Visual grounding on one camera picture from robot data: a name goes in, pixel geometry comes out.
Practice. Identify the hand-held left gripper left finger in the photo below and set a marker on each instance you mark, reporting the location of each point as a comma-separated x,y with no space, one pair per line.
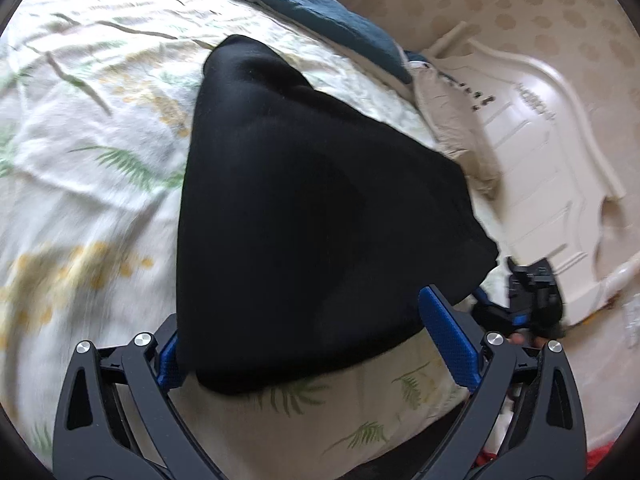
169,366

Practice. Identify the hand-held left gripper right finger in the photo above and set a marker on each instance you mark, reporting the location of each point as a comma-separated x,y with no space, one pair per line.
450,345

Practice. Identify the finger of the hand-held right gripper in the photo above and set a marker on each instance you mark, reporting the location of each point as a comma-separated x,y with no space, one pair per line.
487,300

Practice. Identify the black pants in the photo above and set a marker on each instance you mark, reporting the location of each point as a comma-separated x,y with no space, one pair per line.
310,220

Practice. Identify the person's right hand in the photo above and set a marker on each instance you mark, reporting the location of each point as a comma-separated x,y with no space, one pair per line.
524,341

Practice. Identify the cream carved headboard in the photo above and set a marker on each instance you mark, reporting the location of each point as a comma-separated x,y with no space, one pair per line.
545,170

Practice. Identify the beige pillow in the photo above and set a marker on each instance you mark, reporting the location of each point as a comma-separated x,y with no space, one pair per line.
455,125

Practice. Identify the floral white quilt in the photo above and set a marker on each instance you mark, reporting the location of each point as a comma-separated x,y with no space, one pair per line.
85,185

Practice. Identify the dark teal blanket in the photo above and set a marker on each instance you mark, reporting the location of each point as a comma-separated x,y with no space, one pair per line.
320,5

